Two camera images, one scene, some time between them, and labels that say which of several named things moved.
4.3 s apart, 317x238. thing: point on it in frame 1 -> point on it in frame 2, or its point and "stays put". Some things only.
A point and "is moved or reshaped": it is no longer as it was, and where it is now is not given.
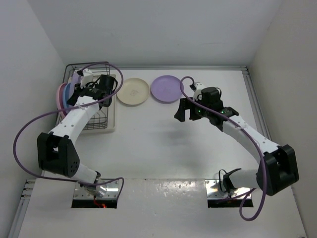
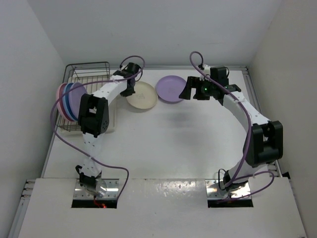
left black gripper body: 79,89 -> 129,91
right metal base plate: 215,190 stays put
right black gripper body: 201,112 -> 204,89
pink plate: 60,98 stays put
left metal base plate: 107,191 stays put
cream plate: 133,91 is moved or reshaped
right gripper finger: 185,104 -> 192,83
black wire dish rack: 101,120 stays put
